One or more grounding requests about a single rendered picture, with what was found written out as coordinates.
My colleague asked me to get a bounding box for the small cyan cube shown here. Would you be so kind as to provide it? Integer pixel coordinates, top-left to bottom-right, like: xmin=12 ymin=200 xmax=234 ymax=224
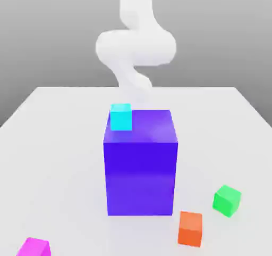
xmin=109 ymin=103 xmax=133 ymax=131

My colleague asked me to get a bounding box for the small green cube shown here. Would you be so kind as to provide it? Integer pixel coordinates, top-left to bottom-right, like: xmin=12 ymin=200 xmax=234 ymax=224
xmin=212 ymin=184 xmax=242 ymax=218

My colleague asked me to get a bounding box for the small orange cube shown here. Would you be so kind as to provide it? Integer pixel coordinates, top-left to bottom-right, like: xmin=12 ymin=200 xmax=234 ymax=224
xmin=177 ymin=211 xmax=203 ymax=248

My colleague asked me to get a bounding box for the small magenta cube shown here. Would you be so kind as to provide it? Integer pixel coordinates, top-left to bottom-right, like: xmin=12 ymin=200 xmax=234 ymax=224
xmin=16 ymin=236 xmax=52 ymax=256

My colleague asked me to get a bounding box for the large purple box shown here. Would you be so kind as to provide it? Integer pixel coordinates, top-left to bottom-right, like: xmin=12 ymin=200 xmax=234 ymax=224
xmin=103 ymin=109 xmax=179 ymax=217

